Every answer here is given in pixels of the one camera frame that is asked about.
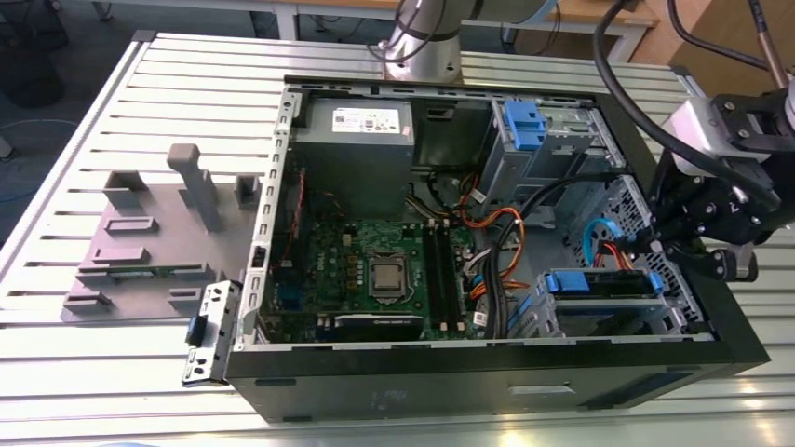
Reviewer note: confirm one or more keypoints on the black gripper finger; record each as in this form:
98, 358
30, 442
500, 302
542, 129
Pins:
681, 209
714, 261

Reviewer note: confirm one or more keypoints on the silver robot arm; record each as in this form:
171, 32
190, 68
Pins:
422, 51

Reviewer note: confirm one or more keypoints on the metal disk bay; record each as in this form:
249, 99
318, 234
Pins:
606, 303

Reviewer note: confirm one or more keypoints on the metal drive cage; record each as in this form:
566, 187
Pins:
548, 163

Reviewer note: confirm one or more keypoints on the black RAM slot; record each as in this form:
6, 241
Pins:
437, 274
453, 274

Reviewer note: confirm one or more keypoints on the wooden cabinet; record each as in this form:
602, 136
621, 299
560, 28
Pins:
721, 18

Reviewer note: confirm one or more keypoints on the CPU socket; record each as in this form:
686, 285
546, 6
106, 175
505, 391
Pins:
386, 254

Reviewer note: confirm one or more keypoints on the silver CPU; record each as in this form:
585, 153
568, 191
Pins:
389, 278

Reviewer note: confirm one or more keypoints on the black PC case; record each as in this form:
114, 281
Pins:
436, 386

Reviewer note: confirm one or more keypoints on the grey power supply unit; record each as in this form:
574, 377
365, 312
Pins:
354, 177

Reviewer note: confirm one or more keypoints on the black graphics card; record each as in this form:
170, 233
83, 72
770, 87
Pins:
373, 327

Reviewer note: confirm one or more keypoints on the green motherboard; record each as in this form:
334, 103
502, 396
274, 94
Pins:
333, 298

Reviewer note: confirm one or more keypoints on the metal expansion card retainer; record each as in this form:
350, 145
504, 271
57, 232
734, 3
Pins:
218, 298

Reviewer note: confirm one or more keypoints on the grey parts rack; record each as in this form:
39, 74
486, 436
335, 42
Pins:
167, 242

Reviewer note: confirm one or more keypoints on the green RAM stick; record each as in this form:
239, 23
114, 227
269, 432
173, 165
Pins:
139, 272

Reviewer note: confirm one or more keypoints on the black chair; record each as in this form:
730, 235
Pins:
31, 84

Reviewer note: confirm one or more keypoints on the white camera box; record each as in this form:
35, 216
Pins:
696, 130

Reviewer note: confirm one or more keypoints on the black wrist bracket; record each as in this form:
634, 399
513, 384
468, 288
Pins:
746, 121

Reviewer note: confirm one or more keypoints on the blue plastic drive bracket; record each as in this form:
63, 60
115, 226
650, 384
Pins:
525, 112

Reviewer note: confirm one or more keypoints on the wooden desk white frame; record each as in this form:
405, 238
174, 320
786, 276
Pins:
578, 11

